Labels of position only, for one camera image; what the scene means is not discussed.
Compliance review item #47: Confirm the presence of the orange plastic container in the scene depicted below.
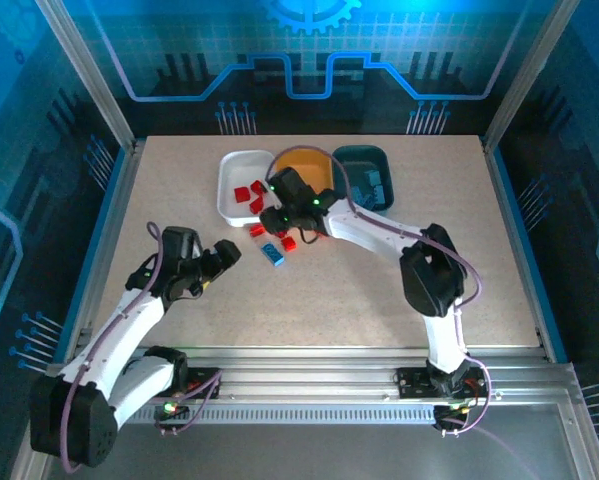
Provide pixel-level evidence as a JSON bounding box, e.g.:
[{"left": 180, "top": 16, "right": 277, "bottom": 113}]
[{"left": 271, "top": 145, "right": 336, "bottom": 194}]

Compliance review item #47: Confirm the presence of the white plastic container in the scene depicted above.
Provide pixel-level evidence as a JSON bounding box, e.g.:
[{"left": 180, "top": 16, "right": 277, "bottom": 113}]
[{"left": 217, "top": 149, "right": 276, "bottom": 229}]

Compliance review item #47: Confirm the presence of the teal plastic container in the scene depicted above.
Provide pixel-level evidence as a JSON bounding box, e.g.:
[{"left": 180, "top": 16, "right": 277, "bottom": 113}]
[{"left": 331, "top": 144, "right": 396, "bottom": 215}]

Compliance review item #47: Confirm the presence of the blue printed backdrop panel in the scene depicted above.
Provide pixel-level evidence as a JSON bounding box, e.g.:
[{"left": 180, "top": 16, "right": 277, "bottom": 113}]
[{"left": 61, "top": 0, "right": 543, "bottom": 137}]

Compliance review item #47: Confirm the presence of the grey metal shelf plate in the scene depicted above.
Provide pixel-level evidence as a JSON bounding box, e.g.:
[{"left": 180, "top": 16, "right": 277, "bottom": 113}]
[{"left": 8, "top": 422, "right": 599, "bottom": 480}]

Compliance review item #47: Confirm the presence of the blue printed side panel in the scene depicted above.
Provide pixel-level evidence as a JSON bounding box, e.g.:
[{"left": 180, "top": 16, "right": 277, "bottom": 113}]
[
  {"left": 0, "top": 0, "right": 125, "bottom": 480},
  {"left": 498, "top": 0, "right": 599, "bottom": 451}
]

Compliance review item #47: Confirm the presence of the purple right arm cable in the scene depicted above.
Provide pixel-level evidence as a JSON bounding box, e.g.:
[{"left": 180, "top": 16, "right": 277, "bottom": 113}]
[{"left": 266, "top": 143, "right": 535, "bottom": 480}]

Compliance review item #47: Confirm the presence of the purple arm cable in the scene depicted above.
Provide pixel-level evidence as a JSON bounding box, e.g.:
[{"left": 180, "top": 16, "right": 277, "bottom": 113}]
[
  {"left": 266, "top": 143, "right": 535, "bottom": 480},
  {"left": 61, "top": 221, "right": 225, "bottom": 474}
]

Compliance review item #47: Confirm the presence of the aluminium table side rail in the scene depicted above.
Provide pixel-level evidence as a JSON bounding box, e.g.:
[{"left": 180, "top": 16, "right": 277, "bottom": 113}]
[
  {"left": 480, "top": 135, "right": 555, "bottom": 364},
  {"left": 61, "top": 139, "right": 148, "bottom": 364}
]

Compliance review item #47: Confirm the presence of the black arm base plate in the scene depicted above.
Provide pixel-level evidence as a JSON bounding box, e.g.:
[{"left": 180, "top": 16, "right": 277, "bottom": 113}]
[
  {"left": 176, "top": 367, "right": 224, "bottom": 401},
  {"left": 396, "top": 367, "right": 490, "bottom": 401}
]

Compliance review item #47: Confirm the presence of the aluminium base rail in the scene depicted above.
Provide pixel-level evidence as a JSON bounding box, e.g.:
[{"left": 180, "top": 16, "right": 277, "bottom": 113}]
[{"left": 43, "top": 344, "right": 580, "bottom": 426}]

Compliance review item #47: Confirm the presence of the slotted metal cable duct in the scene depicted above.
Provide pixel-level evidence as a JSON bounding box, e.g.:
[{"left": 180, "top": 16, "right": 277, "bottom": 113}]
[{"left": 58, "top": 405, "right": 438, "bottom": 426}]

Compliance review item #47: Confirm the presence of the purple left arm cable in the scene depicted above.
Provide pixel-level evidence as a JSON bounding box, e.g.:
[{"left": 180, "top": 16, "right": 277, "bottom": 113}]
[{"left": 61, "top": 221, "right": 225, "bottom": 474}]

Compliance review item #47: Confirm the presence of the aluminium frame post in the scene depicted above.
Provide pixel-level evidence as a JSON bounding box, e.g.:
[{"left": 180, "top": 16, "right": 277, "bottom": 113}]
[
  {"left": 482, "top": 0, "right": 566, "bottom": 151},
  {"left": 32, "top": 0, "right": 136, "bottom": 151}
]

